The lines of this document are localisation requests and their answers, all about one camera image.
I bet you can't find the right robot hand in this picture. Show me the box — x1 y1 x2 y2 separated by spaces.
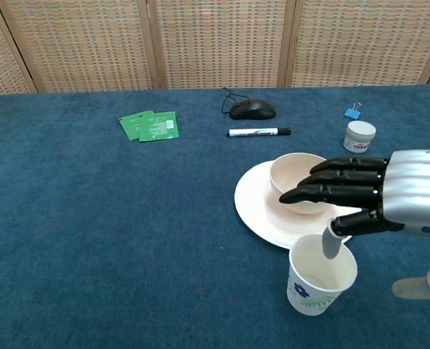
279 148 430 301

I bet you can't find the beige bowl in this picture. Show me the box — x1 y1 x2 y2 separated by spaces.
269 153 329 215

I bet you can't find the floral paper cup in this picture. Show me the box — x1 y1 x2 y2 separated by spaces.
286 233 358 316

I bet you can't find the white round plate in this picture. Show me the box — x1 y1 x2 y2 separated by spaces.
233 159 354 251

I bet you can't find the small white jar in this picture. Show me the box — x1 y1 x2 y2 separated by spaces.
342 120 377 154

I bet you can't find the blue binder clip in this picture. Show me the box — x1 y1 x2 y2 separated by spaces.
343 103 362 121

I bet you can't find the black and white marker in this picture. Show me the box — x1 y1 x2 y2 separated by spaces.
226 127 292 138

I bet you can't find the black computer mouse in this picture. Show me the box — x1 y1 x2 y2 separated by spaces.
229 99 277 121

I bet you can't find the green sachet with barcode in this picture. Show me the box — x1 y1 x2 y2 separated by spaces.
138 110 182 143

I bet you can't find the blue table cloth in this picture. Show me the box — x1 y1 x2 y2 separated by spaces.
0 83 430 349

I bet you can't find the black mouse cable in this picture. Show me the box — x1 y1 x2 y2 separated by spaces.
221 87 251 118

